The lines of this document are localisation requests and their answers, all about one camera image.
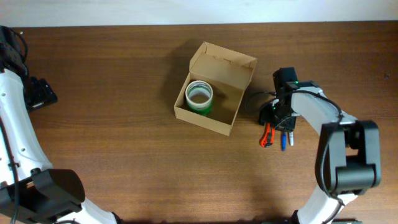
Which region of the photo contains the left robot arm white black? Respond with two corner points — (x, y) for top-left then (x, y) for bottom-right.
(1, 26), (123, 223)

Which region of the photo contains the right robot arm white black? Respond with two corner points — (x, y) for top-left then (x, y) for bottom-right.
(259, 67), (381, 224)

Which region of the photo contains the orange utility knife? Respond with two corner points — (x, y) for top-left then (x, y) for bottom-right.
(259, 123), (275, 147)

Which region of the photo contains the black marker white barrel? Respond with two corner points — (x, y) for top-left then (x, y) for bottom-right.
(289, 132), (294, 146)

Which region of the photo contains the beige masking tape roll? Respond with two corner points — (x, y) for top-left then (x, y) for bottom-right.
(185, 80), (213, 107)

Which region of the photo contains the brown cardboard box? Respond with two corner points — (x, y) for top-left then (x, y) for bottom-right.
(174, 42), (257, 136)

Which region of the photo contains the blue pen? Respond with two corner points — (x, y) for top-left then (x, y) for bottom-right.
(281, 132), (287, 151)

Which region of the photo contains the green tape roll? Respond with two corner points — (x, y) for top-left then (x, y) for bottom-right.
(187, 101), (213, 116)

